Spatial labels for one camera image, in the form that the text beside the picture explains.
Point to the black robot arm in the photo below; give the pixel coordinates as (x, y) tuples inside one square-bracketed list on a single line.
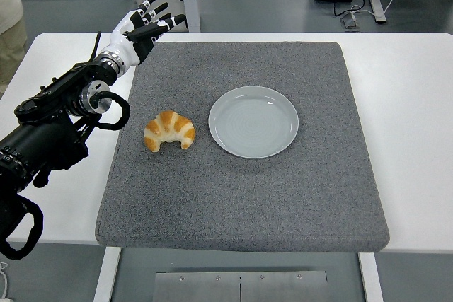
[(35, 139)]

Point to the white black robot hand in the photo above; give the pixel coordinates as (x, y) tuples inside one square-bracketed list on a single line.
[(122, 45)]

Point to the white table leg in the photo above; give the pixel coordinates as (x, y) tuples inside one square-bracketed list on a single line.
[(106, 273), (371, 277)]

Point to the person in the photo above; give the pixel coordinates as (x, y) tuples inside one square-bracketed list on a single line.
[(10, 15)]

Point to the golden croissant bread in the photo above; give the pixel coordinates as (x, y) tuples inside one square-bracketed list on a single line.
[(170, 125)]

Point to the grey floor bracket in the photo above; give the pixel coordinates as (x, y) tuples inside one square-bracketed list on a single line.
[(350, 21)]

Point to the grey felt mat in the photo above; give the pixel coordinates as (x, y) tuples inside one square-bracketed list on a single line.
[(230, 192)]

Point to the light grey round plate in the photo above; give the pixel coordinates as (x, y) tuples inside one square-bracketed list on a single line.
[(253, 125)]

